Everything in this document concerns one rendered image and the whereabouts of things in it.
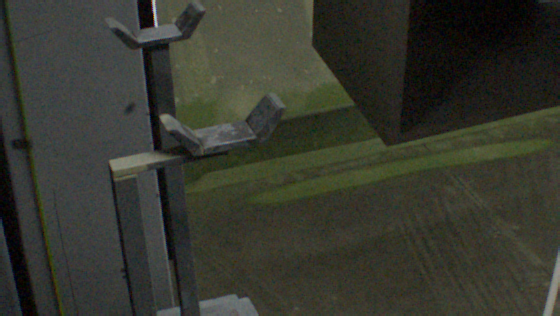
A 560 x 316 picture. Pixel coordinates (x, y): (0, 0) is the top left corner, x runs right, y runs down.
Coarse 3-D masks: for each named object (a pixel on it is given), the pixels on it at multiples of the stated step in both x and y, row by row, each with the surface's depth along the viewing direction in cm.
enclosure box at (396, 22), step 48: (336, 0) 220; (384, 0) 199; (432, 0) 243; (480, 0) 248; (528, 0) 253; (336, 48) 226; (384, 48) 204; (432, 48) 239; (480, 48) 239; (528, 48) 240; (384, 96) 209; (432, 96) 225; (480, 96) 226; (528, 96) 226
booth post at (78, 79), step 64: (0, 0) 126; (64, 0) 129; (128, 0) 132; (0, 64) 130; (64, 64) 132; (128, 64) 135; (0, 128) 133; (64, 128) 136; (128, 128) 138; (64, 192) 139; (64, 256) 143
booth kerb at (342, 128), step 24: (288, 120) 294; (312, 120) 296; (336, 120) 298; (360, 120) 301; (264, 144) 295; (288, 144) 297; (312, 144) 299; (336, 144) 301; (192, 168) 291; (216, 168) 293
